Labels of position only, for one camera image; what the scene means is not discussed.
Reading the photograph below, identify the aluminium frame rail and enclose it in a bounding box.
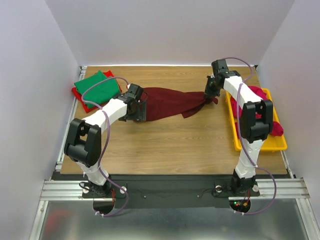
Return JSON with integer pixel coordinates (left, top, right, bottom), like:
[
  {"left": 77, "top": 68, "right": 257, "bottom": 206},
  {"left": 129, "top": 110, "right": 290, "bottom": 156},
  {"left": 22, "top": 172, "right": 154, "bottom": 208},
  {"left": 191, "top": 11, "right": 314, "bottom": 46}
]
[{"left": 40, "top": 178, "right": 310, "bottom": 201}]

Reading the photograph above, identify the red folded t shirt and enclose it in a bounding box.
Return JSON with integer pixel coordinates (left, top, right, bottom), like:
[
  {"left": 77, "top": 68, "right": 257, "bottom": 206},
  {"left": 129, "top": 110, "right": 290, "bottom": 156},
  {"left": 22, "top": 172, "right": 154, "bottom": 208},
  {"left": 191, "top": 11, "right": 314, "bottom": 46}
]
[{"left": 71, "top": 70, "right": 123, "bottom": 113}]

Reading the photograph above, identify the green folded t shirt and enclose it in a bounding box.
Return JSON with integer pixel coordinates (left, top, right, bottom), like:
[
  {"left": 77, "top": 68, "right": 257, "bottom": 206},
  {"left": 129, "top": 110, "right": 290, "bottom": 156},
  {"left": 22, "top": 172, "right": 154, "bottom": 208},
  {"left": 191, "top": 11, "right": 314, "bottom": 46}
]
[{"left": 74, "top": 70, "right": 120, "bottom": 110}]

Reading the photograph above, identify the yellow plastic tray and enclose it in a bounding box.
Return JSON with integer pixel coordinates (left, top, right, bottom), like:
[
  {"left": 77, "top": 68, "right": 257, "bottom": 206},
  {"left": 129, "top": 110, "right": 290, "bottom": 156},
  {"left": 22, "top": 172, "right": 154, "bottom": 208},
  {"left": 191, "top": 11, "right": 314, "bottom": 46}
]
[{"left": 225, "top": 86, "right": 288, "bottom": 152}]

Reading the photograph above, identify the maroon t shirt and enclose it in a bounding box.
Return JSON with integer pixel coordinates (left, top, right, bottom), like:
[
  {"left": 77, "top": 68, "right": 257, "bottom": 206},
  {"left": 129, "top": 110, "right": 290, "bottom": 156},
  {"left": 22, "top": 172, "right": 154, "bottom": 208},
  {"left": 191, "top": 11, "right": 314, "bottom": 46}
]
[{"left": 141, "top": 87, "right": 218, "bottom": 122}]

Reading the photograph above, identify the magenta t shirt in tray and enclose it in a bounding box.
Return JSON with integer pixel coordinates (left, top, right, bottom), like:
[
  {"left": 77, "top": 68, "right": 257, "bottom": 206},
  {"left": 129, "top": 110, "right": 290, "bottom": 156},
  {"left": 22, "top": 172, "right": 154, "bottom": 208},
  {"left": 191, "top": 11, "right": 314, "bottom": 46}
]
[{"left": 229, "top": 85, "right": 285, "bottom": 137}]

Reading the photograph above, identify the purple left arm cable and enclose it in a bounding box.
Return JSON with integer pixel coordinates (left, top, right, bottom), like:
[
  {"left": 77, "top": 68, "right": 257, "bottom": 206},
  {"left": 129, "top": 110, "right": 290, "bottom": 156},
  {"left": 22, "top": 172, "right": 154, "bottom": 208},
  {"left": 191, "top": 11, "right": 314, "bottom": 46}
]
[{"left": 81, "top": 76, "right": 131, "bottom": 218}]

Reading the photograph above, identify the red t shirt in tray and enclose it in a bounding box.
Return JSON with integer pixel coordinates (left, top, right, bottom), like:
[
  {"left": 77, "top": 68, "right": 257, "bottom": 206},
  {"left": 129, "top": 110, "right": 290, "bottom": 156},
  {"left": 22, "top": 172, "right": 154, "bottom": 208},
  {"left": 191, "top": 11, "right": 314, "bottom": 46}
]
[{"left": 230, "top": 96, "right": 242, "bottom": 119}]

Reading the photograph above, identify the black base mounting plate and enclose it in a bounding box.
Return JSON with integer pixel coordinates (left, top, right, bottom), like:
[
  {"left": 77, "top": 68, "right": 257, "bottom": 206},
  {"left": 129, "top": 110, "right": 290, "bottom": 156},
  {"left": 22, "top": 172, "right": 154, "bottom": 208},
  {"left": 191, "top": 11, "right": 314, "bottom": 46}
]
[{"left": 49, "top": 174, "right": 261, "bottom": 210}]

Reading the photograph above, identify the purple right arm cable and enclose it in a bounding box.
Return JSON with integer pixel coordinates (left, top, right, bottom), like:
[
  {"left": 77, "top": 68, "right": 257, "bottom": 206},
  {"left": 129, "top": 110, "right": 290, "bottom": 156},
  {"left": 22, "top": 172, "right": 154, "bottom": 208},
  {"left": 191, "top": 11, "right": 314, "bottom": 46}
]
[{"left": 226, "top": 57, "right": 278, "bottom": 216}]

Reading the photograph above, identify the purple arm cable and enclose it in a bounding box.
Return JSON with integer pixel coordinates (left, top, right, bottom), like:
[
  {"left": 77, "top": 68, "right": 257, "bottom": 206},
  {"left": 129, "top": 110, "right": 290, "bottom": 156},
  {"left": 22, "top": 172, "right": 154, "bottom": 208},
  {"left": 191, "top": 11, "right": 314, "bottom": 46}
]
[
  {"left": 81, "top": 76, "right": 131, "bottom": 218},
  {"left": 226, "top": 57, "right": 278, "bottom": 216}
]

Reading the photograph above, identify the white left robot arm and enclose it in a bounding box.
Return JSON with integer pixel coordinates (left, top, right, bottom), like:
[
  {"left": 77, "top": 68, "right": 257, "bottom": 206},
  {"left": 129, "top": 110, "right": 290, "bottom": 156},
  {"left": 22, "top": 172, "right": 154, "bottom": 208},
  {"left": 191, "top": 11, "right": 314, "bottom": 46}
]
[{"left": 64, "top": 83, "right": 147, "bottom": 198}]

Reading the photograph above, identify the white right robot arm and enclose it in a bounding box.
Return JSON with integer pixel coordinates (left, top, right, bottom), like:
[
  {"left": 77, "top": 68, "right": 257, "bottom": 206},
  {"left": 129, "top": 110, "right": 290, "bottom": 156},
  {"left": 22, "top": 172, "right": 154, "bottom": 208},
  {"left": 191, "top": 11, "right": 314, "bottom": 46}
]
[{"left": 204, "top": 59, "right": 274, "bottom": 195}]

